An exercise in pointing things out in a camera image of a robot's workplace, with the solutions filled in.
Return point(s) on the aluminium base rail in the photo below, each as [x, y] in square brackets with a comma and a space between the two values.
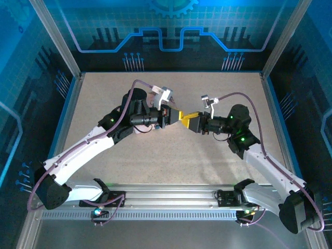
[168, 194]

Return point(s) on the aluminium frame post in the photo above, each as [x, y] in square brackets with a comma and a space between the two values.
[282, 42]
[60, 42]

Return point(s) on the blue table border strip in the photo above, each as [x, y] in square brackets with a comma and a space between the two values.
[63, 116]

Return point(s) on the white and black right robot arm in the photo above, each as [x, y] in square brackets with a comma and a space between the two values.
[272, 166]

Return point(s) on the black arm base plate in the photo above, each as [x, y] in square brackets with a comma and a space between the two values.
[225, 198]
[116, 197]

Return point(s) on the small lit LED module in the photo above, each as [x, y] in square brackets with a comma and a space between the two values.
[97, 212]
[246, 212]

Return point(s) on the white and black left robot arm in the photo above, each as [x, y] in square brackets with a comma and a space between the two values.
[77, 155]

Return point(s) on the aluminium table side rail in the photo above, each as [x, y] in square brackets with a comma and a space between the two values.
[275, 116]
[69, 116]

